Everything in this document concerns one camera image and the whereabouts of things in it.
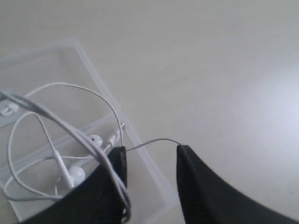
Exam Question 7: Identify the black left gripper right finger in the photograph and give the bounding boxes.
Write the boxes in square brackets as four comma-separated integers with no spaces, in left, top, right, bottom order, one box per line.
[176,145,298,224]

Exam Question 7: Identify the clear plastic storage box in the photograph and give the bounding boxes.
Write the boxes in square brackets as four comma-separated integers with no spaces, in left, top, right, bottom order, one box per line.
[0,39,177,224]

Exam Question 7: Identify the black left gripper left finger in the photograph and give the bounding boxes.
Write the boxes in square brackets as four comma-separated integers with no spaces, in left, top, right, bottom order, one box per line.
[17,146,128,224]

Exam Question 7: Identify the white wired earphones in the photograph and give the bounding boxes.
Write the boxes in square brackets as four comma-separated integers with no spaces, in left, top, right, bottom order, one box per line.
[0,82,182,224]

